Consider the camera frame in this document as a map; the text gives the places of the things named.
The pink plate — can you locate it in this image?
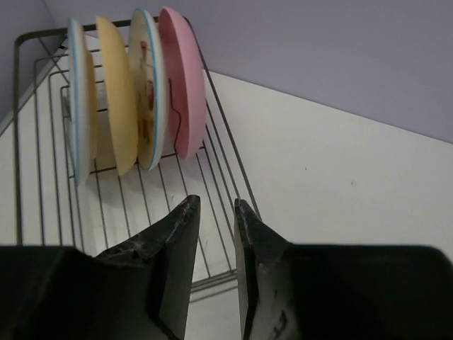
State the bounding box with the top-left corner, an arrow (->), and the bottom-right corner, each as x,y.
159,7 -> 207,159

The grey wire dish rack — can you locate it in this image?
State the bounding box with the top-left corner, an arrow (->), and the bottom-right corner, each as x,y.
1,25 -> 256,301

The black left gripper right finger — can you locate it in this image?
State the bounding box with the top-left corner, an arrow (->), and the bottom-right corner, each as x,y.
234,199 -> 452,339

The white blue-rimmed plate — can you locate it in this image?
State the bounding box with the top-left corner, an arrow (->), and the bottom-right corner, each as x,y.
67,18 -> 98,186

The yellow plate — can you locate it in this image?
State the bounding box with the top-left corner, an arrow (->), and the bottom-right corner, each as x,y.
96,16 -> 138,176

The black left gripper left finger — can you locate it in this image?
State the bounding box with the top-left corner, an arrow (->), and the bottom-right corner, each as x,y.
1,195 -> 201,339

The white watermelon pattern plate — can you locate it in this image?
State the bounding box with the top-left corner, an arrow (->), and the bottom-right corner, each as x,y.
128,8 -> 168,171

